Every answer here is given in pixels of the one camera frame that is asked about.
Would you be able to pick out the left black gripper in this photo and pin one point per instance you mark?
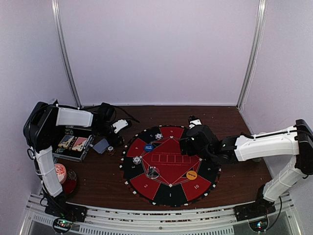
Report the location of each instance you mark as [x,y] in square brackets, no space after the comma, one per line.
[114,140]

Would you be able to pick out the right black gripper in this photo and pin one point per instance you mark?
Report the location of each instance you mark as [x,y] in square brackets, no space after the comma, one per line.
[183,142]

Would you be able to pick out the orange big blind button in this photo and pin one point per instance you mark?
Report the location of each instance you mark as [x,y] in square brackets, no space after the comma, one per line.
[191,175]

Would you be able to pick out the white chips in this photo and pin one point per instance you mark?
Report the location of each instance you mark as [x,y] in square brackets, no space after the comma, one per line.
[158,136]
[137,160]

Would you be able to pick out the blue small blind button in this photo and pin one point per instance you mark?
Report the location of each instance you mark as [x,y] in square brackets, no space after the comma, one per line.
[148,148]

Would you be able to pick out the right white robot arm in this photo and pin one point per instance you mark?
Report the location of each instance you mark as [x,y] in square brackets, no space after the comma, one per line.
[295,141]

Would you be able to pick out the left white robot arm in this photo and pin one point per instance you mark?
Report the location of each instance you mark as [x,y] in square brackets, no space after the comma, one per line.
[45,124]

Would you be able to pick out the blue playing card deck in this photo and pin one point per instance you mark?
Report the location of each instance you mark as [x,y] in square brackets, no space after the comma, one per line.
[101,146]

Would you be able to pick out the red black chip stack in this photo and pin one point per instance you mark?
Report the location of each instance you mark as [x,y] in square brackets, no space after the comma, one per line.
[110,150]

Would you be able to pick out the red gold card box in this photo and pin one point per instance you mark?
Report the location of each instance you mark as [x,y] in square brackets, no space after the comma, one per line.
[79,144]

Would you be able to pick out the aluminium poker case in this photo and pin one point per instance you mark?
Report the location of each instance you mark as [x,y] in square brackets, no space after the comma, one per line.
[68,132]

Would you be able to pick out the black gold card box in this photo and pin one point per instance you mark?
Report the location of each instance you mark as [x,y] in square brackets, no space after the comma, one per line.
[65,142]

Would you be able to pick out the round red black poker mat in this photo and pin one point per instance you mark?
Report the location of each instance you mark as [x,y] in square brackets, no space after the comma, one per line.
[171,188]

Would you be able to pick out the red floral round tin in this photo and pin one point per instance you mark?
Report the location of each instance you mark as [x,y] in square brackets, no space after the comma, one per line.
[61,172]

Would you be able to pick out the dark red round lid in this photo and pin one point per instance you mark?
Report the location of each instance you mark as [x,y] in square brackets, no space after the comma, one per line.
[70,182]

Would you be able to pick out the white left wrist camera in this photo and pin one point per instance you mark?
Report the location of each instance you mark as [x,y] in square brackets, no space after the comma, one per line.
[120,125]

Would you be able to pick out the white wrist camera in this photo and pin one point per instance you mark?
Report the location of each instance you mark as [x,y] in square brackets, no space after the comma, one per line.
[194,121]
[120,125]

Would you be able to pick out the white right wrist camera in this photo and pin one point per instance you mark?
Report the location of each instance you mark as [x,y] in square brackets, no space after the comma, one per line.
[194,121]

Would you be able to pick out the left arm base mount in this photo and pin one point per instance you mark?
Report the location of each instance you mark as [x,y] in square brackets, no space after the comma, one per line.
[58,207]

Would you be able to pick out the front aluminium rail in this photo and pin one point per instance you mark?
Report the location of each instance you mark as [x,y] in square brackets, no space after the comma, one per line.
[181,221]

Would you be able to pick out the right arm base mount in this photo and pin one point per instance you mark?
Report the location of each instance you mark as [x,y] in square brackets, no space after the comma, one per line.
[250,211]

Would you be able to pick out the left aluminium frame post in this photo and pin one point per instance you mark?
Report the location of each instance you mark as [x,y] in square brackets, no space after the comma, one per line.
[69,75]

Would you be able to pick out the aluminium frame post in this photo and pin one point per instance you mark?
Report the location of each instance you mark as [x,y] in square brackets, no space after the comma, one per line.
[69,75]
[258,32]

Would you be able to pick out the right aluminium frame post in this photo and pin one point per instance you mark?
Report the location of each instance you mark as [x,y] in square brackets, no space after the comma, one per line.
[258,32]

